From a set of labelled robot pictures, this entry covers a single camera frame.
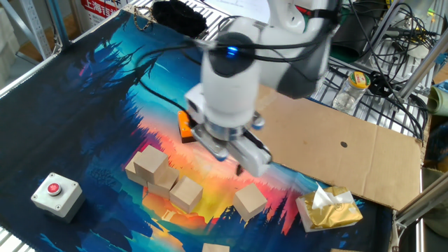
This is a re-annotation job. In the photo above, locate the white paper sheet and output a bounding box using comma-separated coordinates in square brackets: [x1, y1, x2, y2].
[209, 0, 270, 24]

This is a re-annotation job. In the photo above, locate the red pen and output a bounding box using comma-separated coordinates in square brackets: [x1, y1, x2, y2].
[295, 4, 314, 18]

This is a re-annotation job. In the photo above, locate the blue-grey metal post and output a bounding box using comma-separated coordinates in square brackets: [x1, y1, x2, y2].
[45, 0, 73, 48]

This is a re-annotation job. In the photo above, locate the grey perforated metal upright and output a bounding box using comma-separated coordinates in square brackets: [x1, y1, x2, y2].
[19, 0, 53, 60]

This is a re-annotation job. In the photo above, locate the green cutting mat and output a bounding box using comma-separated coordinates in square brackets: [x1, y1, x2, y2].
[328, 41, 367, 64]

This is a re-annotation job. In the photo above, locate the slanted aluminium profile post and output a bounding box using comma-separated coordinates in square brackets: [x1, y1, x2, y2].
[397, 34, 448, 102]

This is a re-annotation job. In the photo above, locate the black power plug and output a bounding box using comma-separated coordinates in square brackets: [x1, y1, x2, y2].
[368, 71, 393, 98]

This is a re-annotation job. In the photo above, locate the green rolled sheet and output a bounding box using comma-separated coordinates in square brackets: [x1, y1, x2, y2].
[426, 82, 448, 117]

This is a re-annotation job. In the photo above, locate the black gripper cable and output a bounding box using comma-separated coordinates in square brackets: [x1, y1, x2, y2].
[134, 41, 211, 116]

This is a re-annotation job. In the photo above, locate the glass jar with yellow lid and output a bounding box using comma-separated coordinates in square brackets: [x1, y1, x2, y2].
[331, 71, 372, 113]

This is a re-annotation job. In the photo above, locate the orange emergency stop button box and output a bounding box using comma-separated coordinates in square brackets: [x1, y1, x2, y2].
[177, 110, 197, 144]

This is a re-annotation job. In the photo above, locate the grey box with red button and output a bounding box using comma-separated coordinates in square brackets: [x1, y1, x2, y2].
[30, 171, 86, 224]

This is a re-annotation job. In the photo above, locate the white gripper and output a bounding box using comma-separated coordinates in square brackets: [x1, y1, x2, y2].
[184, 83, 273, 178]

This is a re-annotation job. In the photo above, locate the white box with red print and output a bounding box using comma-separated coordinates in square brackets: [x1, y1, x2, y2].
[80, 0, 131, 28]

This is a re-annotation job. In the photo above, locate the aluminium profile bar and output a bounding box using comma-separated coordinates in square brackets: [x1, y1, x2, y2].
[391, 173, 448, 230]

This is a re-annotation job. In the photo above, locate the silver table edge rail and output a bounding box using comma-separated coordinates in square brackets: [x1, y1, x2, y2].
[0, 0, 141, 99]

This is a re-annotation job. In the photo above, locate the light wooden cube block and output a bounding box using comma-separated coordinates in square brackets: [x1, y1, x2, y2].
[147, 167, 181, 200]
[202, 242, 231, 252]
[232, 183, 268, 223]
[132, 144, 169, 185]
[125, 150, 148, 188]
[169, 174, 204, 214]

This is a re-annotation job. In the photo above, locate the colourful forest print mat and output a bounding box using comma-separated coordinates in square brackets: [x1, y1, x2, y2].
[0, 9, 395, 252]

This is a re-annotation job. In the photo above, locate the gold tissue pack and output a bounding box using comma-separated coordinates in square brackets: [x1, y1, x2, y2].
[295, 181, 364, 233]

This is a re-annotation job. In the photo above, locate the flat brown cardboard sheet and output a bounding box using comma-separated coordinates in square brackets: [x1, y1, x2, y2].
[250, 83, 424, 211]

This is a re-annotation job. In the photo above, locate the black fuzzy bag with chain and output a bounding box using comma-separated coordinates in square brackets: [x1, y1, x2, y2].
[132, 0, 209, 39]

